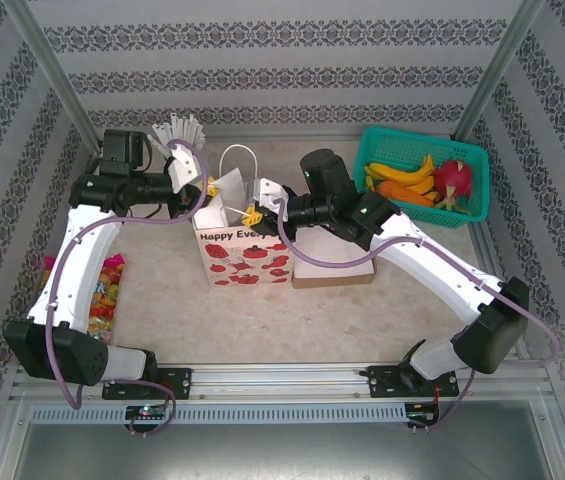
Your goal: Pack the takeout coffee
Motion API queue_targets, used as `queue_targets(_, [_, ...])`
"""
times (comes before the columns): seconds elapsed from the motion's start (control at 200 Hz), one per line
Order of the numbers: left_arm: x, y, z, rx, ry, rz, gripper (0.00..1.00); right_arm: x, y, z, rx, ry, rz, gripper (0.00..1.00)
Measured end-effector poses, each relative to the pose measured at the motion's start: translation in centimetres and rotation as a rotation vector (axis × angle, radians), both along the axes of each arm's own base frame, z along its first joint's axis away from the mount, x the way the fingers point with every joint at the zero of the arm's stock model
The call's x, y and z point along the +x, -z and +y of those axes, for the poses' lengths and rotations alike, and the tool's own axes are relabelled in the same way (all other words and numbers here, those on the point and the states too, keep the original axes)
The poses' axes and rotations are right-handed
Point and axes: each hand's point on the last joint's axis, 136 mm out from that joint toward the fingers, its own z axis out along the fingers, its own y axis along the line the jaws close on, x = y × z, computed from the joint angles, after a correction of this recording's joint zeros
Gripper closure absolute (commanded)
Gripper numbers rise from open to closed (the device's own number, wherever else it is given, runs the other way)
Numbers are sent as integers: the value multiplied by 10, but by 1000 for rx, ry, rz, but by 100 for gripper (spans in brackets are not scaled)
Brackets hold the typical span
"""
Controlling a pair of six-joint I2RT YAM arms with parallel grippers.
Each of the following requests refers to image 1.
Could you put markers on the white paper bag red print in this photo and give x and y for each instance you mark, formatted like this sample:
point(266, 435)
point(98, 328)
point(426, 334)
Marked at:
point(242, 260)

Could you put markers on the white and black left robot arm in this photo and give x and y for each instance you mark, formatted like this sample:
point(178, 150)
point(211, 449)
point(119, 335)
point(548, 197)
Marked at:
point(77, 265)

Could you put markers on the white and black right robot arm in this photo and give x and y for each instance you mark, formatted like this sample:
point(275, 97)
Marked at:
point(437, 265)

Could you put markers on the white wrapped straw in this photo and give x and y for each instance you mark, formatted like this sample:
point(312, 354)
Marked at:
point(201, 136)
point(178, 127)
point(192, 127)
point(161, 135)

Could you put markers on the yellow toy banana bunch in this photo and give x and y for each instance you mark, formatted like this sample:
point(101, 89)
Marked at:
point(397, 174)

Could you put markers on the orange toy carrot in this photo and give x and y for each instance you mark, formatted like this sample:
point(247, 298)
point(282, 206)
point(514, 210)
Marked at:
point(402, 192)

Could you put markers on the teal plastic basket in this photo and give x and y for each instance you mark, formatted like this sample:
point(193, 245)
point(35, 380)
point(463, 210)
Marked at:
point(402, 145)

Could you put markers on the colourful fruit candy bag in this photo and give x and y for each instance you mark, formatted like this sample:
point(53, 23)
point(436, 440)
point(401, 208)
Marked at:
point(104, 295)

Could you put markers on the pink toy dragon fruit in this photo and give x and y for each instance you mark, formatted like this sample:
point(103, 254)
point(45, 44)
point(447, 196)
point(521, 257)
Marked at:
point(454, 180)

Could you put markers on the aluminium table edge rail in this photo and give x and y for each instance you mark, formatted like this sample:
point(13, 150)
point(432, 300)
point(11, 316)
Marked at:
point(312, 137)

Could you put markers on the aluminium frame post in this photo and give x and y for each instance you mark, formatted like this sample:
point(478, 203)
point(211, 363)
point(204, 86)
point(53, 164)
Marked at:
point(48, 60)
point(502, 60)

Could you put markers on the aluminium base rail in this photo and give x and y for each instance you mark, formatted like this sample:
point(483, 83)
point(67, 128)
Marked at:
point(272, 380)

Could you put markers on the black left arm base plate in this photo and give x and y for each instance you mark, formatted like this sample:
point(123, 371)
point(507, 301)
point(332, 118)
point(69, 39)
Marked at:
point(182, 382)

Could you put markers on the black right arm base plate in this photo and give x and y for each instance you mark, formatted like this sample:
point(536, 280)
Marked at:
point(379, 382)

